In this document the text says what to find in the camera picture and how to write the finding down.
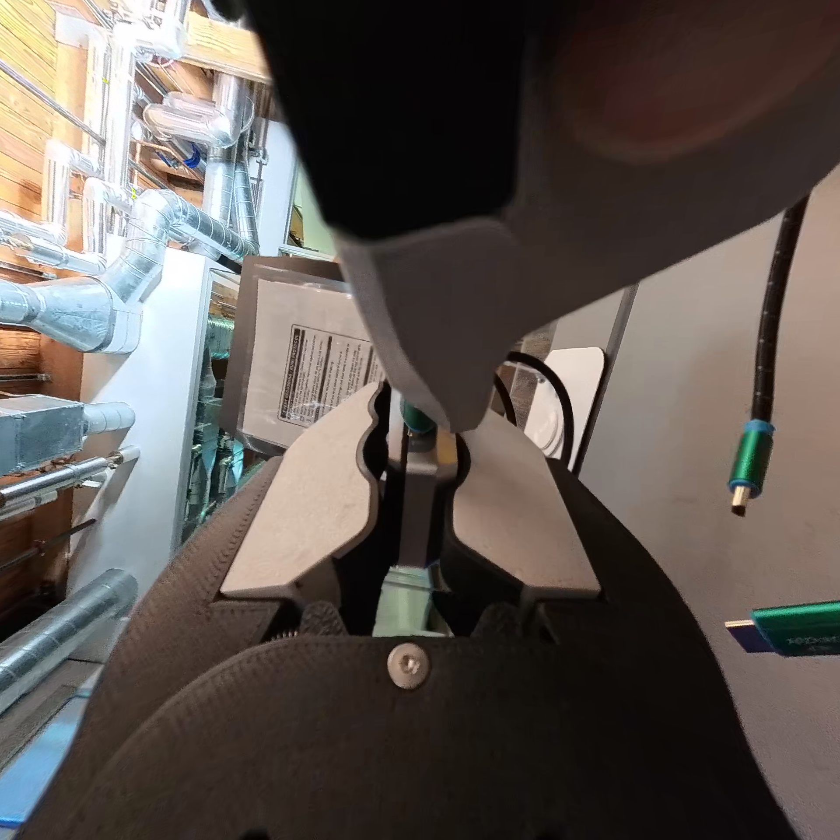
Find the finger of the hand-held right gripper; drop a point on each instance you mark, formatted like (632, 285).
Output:
(426, 315)

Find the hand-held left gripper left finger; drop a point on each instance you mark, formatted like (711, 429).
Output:
(308, 512)

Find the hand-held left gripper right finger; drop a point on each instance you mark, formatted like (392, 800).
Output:
(525, 525)

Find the grey hdmi switch adapter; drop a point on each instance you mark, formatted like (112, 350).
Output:
(417, 518)

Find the person's right hand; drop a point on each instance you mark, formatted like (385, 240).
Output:
(669, 72)

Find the printed instruction sheet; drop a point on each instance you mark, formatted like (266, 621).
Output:
(308, 367)

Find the instruction sign on stand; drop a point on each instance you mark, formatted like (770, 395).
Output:
(289, 266)

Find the round metal duct pipe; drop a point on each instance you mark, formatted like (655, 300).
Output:
(65, 630)

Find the rectangular metal air duct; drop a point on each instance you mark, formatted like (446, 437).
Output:
(39, 433)

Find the conical silver duct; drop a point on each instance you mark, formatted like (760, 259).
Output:
(131, 275)

